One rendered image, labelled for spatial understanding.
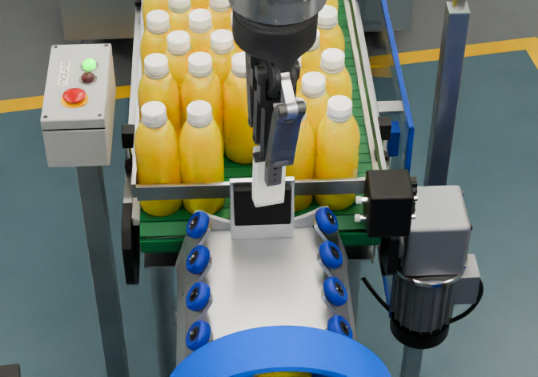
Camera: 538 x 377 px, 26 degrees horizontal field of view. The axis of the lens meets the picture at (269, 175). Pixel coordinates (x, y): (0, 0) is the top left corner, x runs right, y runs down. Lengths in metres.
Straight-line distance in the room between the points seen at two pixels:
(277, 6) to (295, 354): 0.48
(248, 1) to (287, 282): 0.88
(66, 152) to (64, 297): 1.22
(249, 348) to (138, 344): 1.62
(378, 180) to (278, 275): 0.22
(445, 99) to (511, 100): 1.51
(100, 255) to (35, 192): 1.22
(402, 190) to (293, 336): 0.57
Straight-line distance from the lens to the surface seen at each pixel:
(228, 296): 1.78
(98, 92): 1.88
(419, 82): 3.70
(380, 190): 1.84
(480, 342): 2.97
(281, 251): 1.84
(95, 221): 2.09
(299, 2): 0.98
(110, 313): 2.27
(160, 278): 2.45
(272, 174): 1.12
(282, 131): 1.05
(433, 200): 2.04
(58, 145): 1.87
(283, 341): 1.32
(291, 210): 1.80
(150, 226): 1.93
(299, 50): 1.01
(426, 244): 2.01
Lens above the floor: 2.25
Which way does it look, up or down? 42 degrees down
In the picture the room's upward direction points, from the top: straight up
